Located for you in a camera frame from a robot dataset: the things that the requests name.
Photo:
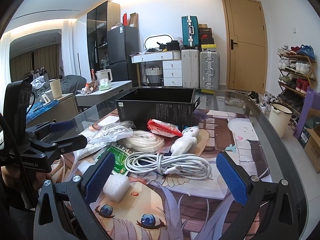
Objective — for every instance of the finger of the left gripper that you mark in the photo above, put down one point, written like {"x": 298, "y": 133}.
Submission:
{"x": 54, "y": 149}
{"x": 46, "y": 128}

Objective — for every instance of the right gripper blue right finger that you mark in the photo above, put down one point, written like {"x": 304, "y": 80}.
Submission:
{"x": 280, "y": 220}

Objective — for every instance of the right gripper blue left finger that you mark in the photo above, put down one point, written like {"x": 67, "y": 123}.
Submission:
{"x": 63, "y": 210}

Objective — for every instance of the green medicine packet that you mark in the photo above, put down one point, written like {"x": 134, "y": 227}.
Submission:
{"x": 120, "y": 153}

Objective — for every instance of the white foam block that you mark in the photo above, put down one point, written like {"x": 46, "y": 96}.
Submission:
{"x": 116, "y": 187}

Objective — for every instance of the white rope bag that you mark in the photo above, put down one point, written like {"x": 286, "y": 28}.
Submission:
{"x": 142, "y": 141}

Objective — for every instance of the red white snack packet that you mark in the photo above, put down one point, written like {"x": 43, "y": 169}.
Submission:
{"x": 163, "y": 128}

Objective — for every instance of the white plush toy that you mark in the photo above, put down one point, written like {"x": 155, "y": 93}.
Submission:
{"x": 185, "y": 143}

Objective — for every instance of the black cardboard box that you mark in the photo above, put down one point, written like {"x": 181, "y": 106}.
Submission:
{"x": 174, "y": 105}

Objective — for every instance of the person's left hand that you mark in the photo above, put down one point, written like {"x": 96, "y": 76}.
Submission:
{"x": 10, "y": 175}

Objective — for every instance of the beige cup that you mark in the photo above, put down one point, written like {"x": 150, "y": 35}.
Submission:
{"x": 55, "y": 86}

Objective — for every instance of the green tissue pack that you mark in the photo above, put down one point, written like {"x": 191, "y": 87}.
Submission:
{"x": 104, "y": 84}

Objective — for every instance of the white electric kettle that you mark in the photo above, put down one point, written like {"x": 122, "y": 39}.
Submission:
{"x": 104, "y": 74}

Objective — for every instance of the grey side table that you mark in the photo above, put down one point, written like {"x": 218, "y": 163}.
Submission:
{"x": 87, "y": 101}

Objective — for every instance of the cardboard box on floor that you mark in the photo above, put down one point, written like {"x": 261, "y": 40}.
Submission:
{"x": 309, "y": 138}

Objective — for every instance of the anime print desk mat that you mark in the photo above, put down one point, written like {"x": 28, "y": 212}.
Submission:
{"x": 171, "y": 197}

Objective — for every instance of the white bucket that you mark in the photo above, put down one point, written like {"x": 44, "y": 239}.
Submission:
{"x": 279, "y": 117}

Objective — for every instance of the black refrigerator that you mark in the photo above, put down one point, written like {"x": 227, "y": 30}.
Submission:
{"x": 121, "y": 43}

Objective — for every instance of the woven laundry basket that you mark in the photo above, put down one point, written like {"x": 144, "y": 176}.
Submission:
{"x": 154, "y": 75}

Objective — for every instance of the tall black cabinet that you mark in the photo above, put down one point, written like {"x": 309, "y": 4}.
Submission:
{"x": 99, "y": 21}

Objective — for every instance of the oval mirror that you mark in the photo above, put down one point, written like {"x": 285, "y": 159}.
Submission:
{"x": 155, "y": 41}

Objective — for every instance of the white dresser desk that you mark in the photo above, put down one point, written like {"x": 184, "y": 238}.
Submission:
{"x": 169, "y": 61}

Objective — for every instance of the wooden shoe rack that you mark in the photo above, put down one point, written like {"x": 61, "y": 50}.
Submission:
{"x": 296, "y": 66}

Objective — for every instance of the white suitcase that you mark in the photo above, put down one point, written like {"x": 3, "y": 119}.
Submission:
{"x": 190, "y": 68}

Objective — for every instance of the silver suitcase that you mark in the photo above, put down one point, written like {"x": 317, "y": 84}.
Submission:
{"x": 209, "y": 70}

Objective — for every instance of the teal suitcase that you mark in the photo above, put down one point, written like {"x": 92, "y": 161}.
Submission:
{"x": 190, "y": 32}

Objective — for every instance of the stack of shoe boxes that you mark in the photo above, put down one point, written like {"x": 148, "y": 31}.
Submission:
{"x": 206, "y": 38}

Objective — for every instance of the wooden door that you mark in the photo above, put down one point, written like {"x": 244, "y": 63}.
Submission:
{"x": 246, "y": 45}

